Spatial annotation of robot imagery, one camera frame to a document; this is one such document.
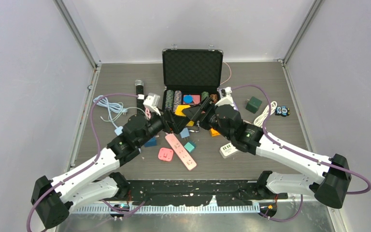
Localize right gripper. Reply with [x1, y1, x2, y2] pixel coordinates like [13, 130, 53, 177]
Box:
[182, 97, 233, 141]

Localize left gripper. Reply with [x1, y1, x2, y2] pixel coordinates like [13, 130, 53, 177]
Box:
[136, 105, 188, 147]

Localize yellow cube adapter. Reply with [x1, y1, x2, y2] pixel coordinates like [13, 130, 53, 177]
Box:
[174, 105, 194, 127]

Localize blue cube socket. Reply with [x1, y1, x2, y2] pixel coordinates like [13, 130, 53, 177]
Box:
[144, 137, 157, 147]

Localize teal small cube adapter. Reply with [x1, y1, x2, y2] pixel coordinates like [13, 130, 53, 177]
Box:
[184, 142, 196, 153]

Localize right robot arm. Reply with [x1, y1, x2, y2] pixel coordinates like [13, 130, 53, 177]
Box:
[182, 98, 351, 209]

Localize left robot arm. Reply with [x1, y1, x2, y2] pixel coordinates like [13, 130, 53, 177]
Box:
[30, 110, 196, 229]

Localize blue round chip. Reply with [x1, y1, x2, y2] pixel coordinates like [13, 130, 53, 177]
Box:
[183, 95, 193, 104]

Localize light blue usb charger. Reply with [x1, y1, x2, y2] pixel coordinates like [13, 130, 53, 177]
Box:
[180, 128, 190, 140]

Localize orange yellow toy block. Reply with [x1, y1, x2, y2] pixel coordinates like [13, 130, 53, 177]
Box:
[209, 129, 220, 137]

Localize pink power strip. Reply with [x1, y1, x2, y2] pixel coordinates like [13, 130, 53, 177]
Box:
[165, 133, 197, 171]

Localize black poker chip case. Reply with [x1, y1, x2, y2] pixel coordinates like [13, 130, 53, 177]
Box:
[162, 49, 223, 112]

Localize pink square adapter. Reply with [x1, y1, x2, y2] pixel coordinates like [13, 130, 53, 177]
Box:
[157, 147, 174, 162]

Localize white power strip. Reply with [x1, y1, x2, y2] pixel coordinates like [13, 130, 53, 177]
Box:
[219, 143, 239, 159]

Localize black cylinder tube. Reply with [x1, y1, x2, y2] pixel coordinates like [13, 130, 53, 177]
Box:
[135, 79, 144, 110]

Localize dark green cube adapter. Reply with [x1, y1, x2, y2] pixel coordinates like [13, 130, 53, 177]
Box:
[245, 96, 262, 114]

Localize light blue power strip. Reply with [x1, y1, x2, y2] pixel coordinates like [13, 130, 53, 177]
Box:
[114, 126, 123, 136]

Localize blue owl toy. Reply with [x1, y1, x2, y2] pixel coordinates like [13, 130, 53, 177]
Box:
[275, 106, 290, 117]

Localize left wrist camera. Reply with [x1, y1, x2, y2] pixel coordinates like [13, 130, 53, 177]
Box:
[136, 93, 161, 116]

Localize white coiled cable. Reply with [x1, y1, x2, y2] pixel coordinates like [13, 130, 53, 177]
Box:
[253, 101, 278, 128]

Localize light blue coiled cable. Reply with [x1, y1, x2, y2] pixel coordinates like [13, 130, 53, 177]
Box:
[93, 95, 128, 130]

